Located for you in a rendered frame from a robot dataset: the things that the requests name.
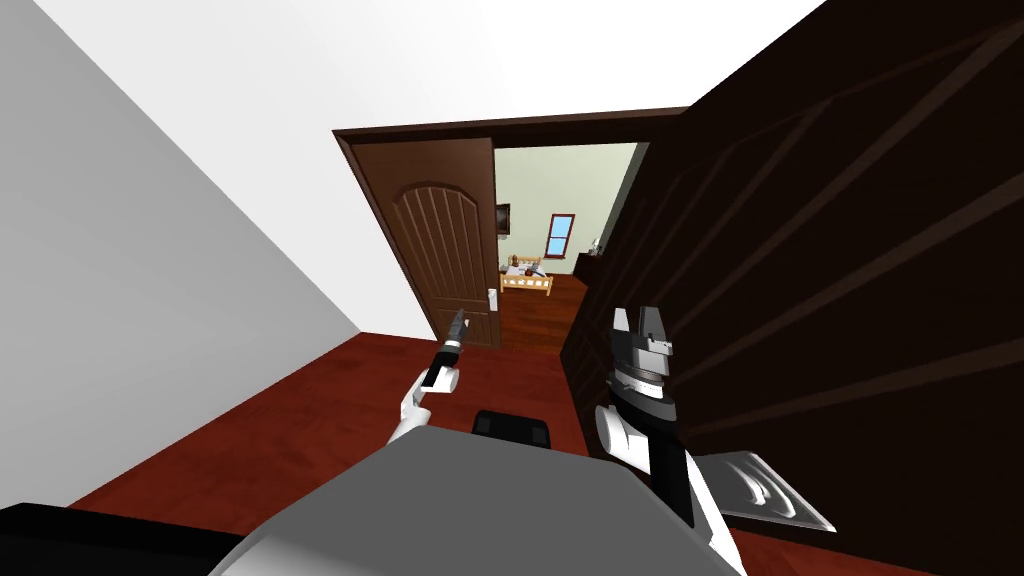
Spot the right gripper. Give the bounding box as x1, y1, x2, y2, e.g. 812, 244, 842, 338
609, 305, 676, 379

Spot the dark wooden dresser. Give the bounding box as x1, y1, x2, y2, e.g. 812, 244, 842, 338
573, 238, 605, 288

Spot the wooden bed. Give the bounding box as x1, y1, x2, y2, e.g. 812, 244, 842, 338
499, 253, 556, 298

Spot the brown arched panel door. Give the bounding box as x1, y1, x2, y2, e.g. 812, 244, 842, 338
348, 136, 504, 352

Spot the red framed window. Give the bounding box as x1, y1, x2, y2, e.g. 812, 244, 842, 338
543, 212, 577, 260

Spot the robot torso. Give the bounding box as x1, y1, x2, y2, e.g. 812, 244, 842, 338
206, 409, 725, 576

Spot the dark brown door leaf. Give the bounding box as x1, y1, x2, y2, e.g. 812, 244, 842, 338
558, 0, 1024, 576

